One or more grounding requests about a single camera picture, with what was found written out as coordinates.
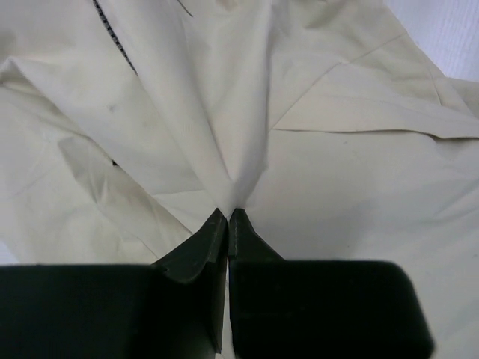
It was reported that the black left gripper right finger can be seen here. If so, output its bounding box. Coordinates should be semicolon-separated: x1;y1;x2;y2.
228;209;434;358

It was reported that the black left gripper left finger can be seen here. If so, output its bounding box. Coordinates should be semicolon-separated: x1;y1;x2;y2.
1;211;228;358

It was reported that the beige jacket with black lining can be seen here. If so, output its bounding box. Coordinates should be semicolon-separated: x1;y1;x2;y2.
1;1;478;358

